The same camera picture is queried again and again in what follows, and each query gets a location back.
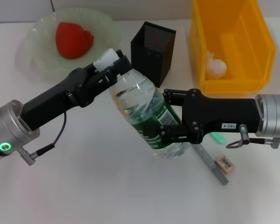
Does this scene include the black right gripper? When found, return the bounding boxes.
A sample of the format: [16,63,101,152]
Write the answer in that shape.
[143,88,262,144]

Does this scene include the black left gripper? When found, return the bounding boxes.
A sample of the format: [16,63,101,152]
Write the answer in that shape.
[20,49,133,131]

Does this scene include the clear green-label water bottle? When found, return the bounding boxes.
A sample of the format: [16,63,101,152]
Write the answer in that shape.
[93,48,192,159]

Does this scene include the mint green pen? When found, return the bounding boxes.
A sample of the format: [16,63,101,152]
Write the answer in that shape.
[209,132,225,145]

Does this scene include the red-orange fruit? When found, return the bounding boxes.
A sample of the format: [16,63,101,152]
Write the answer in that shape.
[55,21,95,59]

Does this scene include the white paper ball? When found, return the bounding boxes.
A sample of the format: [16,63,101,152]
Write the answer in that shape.
[205,51,227,79]

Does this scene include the black mesh pen holder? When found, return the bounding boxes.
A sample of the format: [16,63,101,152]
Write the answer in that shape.
[130,21,177,89]

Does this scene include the grey pen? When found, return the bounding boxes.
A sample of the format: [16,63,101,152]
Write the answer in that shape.
[193,144,229,185]

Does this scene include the beige eraser with barcode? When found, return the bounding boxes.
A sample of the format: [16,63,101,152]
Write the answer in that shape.
[215,156,235,175]

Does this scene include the pale green glass fruit plate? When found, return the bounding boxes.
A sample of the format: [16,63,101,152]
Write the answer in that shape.
[27,7,122,81]

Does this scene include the yellow plastic storage bin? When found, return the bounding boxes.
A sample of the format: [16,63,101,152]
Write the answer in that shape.
[189,0,276,94]

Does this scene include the grey right gripper cable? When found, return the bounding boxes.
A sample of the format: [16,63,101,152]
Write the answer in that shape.
[225,124,280,149]

